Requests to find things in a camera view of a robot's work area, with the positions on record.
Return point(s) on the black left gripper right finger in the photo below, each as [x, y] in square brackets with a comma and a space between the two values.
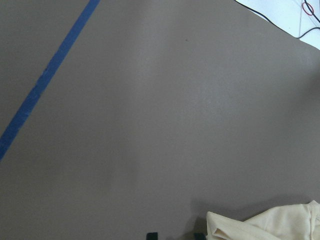
[199, 236]

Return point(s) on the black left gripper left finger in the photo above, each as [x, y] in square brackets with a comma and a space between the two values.
[152, 236]

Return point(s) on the cream long-sleeve printed shirt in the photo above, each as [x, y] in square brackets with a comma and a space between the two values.
[287, 222]

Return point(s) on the red rubber band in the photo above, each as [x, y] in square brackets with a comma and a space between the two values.
[307, 8]

